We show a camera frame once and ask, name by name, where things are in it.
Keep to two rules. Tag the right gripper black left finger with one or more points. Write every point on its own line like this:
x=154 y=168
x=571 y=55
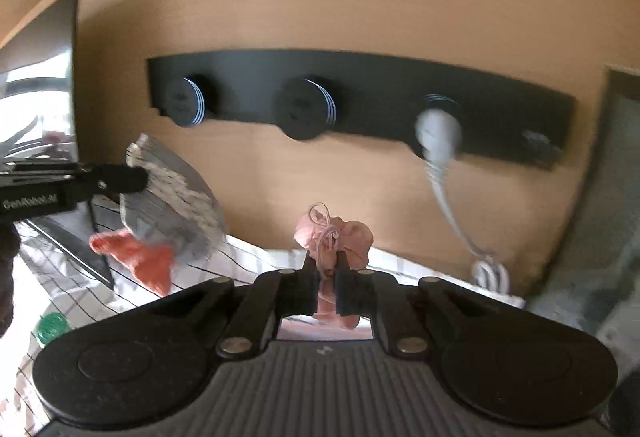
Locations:
x=274 y=295

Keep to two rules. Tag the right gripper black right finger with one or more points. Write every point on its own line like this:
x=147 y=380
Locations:
x=379 y=297

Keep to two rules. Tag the pink fabric scrunchie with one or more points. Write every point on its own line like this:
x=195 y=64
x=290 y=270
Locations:
x=326 y=238

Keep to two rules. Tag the grey orange knitted sock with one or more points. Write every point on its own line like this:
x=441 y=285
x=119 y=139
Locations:
x=175 y=220

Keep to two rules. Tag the left hand in dark glove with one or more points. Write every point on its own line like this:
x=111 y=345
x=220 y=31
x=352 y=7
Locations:
x=10 y=243

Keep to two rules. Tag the black monitor screen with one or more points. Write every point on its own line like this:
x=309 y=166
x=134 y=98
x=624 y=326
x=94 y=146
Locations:
x=38 y=121

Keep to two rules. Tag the white black-checked tablecloth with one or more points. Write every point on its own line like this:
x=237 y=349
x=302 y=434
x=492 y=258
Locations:
x=48 y=281

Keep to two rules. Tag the green-lidded glass jar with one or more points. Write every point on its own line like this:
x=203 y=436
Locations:
x=50 y=327

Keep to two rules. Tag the black wall power strip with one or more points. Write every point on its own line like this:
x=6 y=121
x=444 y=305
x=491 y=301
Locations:
x=309 y=93

